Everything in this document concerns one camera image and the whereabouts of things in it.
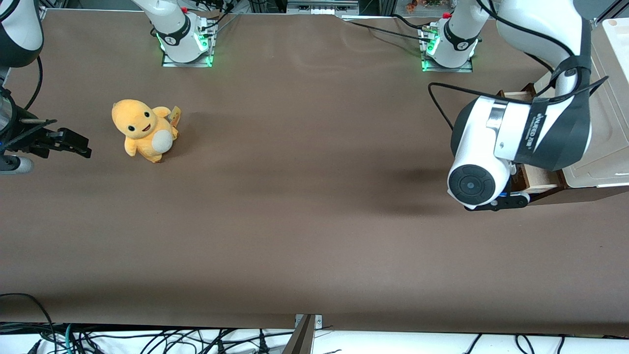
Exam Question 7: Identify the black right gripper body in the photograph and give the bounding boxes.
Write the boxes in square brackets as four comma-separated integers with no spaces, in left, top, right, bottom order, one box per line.
[5,124,64,158]

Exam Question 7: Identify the brown drawer with white handle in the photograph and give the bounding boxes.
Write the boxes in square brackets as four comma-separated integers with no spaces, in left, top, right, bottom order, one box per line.
[496,88,566,195]

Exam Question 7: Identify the yellow plush toy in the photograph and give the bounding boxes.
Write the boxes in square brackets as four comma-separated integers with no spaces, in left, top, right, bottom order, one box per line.
[111,99,181,164]

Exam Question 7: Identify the brown table cover sheet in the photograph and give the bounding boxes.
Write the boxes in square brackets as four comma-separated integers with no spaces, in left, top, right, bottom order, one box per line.
[0,9,629,336]

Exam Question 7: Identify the cream and brown cabinet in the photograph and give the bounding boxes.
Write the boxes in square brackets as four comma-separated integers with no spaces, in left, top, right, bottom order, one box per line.
[528,19,629,205]

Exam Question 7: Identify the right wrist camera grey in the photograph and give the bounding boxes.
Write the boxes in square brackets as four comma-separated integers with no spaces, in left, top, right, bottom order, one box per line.
[0,155,34,174]

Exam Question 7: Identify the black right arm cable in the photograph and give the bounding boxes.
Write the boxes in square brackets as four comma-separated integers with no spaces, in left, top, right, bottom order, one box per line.
[25,57,44,111]

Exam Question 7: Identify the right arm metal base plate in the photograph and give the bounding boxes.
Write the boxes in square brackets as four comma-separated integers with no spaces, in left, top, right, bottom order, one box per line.
[162,15,215,68]

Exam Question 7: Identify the black looping cable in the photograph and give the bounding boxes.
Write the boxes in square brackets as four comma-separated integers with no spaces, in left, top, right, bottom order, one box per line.
[0,293,56,354]

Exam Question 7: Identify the aluminium frame rail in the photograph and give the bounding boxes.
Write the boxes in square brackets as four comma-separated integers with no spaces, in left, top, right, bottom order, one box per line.
[286,0,359,15]

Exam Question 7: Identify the dark brown post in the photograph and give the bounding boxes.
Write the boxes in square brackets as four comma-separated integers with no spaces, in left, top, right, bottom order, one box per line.
[284,315,315,354]

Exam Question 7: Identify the long black table cable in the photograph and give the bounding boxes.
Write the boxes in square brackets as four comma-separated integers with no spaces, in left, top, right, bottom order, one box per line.
[343,19,433,44]

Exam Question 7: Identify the short black table cable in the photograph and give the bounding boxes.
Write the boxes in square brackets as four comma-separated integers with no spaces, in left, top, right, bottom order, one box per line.
[391,13,430,31]

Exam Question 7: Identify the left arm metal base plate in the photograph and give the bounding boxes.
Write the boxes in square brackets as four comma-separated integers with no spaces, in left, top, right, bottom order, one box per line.
[421,27,474,73]

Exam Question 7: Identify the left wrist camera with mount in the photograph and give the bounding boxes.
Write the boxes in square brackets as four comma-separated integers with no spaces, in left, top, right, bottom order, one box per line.
[473,191,531,212]

